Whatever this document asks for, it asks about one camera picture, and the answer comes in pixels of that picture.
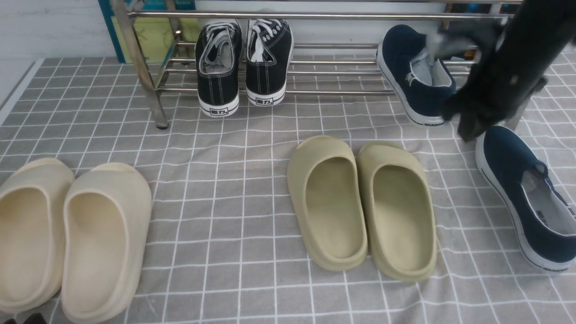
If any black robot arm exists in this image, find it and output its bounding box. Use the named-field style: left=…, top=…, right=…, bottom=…
left=425, top=0, right=576, bottom=142

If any navy slip-on shoe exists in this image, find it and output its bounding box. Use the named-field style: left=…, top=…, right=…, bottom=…
left=376, top=25, right=456, bottom=127
left=475, top=126, right=576, bottom=273

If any cream foam slide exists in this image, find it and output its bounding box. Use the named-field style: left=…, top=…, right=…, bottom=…
left=60, top=162, right=153, bottom=324
left=0, top=158, right=75, bottom=313

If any olive foam slide right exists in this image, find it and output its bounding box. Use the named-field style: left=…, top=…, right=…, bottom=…
left=356, top=141, right=437, bottom=282

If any black canvas sneaker left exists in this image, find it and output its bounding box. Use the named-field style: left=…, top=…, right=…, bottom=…
left=194, top=19, right=243, bottom=118

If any black canvas sneaker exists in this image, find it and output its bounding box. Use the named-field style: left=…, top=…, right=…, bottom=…
left=194, top=19, right=243, bottom=118
left=246, top=19, right=294, bottom=107

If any cream foam slide left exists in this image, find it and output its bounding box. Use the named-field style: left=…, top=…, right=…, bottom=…
left=0, top=158, right=75, bottom=313

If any cream foam slide right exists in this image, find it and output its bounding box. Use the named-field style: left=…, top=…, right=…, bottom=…
left=60, top=162, right=153, bottom=324

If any steel shoe rack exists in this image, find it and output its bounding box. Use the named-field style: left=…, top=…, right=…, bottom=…
left=109, top=0, right=513, bottom=130

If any grey grid tablecloth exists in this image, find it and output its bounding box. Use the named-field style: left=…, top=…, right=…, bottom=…
left=1, top=58, right=575, bottom=324

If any blue yellow book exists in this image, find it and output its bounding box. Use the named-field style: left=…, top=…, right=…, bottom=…
left=98, top=0, right=200, bottom=64

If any olive foam slide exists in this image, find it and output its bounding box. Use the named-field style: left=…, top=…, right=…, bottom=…
left=356, top=141, right=437, bottom=282
left=287, top=135, right=368, bottom=271

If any olive foam slide left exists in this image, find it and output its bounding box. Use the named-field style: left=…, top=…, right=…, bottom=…
left=287, top=135, right=368, bottom=271

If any black canvas sneaker right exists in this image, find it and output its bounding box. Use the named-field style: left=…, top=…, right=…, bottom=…
left=246, top=19, right=294, bottom=107

